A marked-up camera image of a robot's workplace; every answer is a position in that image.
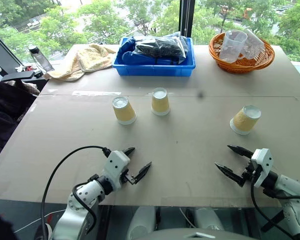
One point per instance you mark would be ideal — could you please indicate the orange wicker basket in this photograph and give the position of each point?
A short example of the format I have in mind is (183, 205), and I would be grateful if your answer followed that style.
(247, 66)

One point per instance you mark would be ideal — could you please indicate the blue plastic bin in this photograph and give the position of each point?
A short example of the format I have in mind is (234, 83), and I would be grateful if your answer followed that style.
(155, 70)

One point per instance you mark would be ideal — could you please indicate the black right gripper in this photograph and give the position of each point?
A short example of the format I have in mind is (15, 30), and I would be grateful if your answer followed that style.
(250, 171)

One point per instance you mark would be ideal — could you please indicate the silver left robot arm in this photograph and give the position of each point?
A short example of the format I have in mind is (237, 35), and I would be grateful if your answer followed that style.
(82, 200)

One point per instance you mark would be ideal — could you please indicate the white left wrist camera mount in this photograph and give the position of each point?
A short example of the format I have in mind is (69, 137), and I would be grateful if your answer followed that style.
(116, 166)

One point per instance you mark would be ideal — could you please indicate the black window frame post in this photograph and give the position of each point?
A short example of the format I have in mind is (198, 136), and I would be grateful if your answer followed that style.
(186, 17)

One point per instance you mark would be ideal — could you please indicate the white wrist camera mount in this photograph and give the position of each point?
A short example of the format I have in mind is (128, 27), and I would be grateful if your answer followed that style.
(116, 166)
(263, 162)

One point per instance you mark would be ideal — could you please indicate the clear bag of black items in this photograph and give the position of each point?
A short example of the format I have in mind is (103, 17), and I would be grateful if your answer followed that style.
(162, 47)

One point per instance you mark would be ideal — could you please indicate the yellow paper cup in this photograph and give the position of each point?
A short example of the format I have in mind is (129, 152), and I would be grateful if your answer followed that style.
(160, 103)
(123, 112)
(243, 121)

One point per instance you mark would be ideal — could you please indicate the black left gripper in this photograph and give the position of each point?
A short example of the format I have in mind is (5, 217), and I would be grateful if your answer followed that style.
(130, 179)

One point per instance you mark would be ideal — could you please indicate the white rounded robot leg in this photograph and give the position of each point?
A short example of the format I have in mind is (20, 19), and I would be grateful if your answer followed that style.
(208, 220)
(141, 222)

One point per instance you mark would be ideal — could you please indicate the clear water bottle black cap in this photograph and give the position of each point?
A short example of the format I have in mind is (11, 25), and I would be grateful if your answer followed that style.
(41, 58)

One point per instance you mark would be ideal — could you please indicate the yellow towel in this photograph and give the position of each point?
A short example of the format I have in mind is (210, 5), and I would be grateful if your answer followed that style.
(90, 60)

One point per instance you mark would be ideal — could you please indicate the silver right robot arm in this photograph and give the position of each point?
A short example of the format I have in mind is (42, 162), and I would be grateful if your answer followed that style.
(292, 195)

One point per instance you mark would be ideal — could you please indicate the clear plastic measuring cup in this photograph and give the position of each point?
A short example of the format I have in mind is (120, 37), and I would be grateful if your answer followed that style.
(253, 43)
(231, 47)

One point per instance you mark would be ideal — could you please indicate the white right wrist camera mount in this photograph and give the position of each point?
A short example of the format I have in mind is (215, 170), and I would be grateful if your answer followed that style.
(263, 162)

